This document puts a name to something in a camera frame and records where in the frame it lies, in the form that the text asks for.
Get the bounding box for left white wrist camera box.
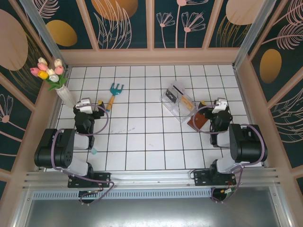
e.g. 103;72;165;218
75;98;93;113

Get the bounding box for grey slotted cable duct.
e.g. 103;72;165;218
32;189;214;201

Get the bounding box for black card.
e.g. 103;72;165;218
165;88;178;104

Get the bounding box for white card with dark stripe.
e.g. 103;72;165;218
172;82;185;94

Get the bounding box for teal toy rake wooden handle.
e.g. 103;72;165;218
106;82;125;112

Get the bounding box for aluminium corner post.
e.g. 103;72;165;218
232;0;278;70
19;0;70;69

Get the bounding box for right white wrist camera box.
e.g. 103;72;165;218
211;98;228;114

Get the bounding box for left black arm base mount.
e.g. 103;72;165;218
68;172;112;189

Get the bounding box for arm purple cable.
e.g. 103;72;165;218
193;105;266;203
51;105;116;206

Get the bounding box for white ribbed vase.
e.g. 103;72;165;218
56;86;77;108

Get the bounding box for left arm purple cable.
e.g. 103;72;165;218
51;105;116;206

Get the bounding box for clear acrylic card organizer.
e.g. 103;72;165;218
160;81;197;123

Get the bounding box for plain orange card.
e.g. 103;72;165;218
181;96;194;111

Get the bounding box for green circuit board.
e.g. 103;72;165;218
222;187;238;197

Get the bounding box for brown leather card holder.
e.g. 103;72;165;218
187;113;209;132

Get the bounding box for aluminium frame rail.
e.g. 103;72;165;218
22;167;282;190

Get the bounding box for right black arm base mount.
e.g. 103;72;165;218
193;170;237;187

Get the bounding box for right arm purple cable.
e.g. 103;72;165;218
193;105;266;203

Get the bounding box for green artificial tulip leaves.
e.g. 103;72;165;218
48;74;69;92

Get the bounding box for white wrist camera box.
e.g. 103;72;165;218
75;98;93;113
211;98;228;114

